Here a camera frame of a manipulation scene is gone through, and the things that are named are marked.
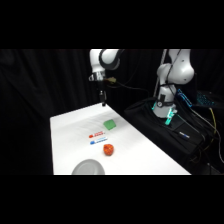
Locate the orange knobbly ball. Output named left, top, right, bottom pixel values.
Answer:
left=102, top=143, right=116, bottom=157

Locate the red marker pen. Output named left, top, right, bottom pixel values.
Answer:
left=88, top=131, right=106, bottom=139

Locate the grey round plate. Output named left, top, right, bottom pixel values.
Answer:
left=71, top=158, right=106, bottom=175

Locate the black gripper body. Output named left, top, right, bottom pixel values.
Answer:
left=95, top=80, right=107, bottom=97

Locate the yellow cable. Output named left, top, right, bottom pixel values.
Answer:
left=191, top=106, right=224, bottom=158

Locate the black curtain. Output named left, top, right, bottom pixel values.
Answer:
left=0, top=49, right=224, bottom=175

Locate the blue marker pen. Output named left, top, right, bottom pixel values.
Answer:
left=89, top=136, right=108, bottom=146

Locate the black cable with beige plug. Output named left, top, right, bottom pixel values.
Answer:
left=105, top=76, right=158, bottom=100

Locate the green lit clamp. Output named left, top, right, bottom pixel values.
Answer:
left=164, top=105, right=177, bottom=127

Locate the blue lit electronics box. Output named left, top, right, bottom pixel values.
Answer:
left=195, top=90, right=218, bottom=108

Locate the grey metal pole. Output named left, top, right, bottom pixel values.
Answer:
left=153, top=49, right=168, bottom=101

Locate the green triangle block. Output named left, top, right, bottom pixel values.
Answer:
left=102, top=118, right=117, bottom=131

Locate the black robot stand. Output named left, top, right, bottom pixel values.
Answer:
left=124, top=97, right=205, bottom=175

